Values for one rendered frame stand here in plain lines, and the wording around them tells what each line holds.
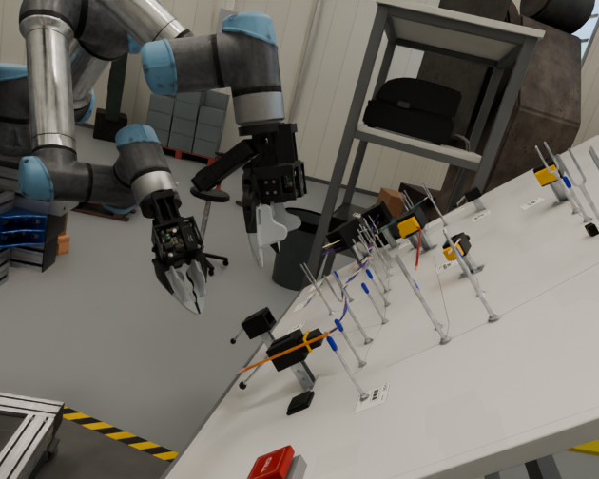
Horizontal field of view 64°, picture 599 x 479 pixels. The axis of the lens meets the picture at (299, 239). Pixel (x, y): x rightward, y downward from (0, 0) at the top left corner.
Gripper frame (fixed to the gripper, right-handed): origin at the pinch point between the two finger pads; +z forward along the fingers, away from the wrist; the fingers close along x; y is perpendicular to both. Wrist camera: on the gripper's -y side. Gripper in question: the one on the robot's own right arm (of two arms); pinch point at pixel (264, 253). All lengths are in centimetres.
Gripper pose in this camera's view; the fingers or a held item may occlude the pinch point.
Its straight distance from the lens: 77.0
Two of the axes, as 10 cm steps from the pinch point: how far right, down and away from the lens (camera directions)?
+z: 1.1, 9.7, 2.0
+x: 2.5, -2.2, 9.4
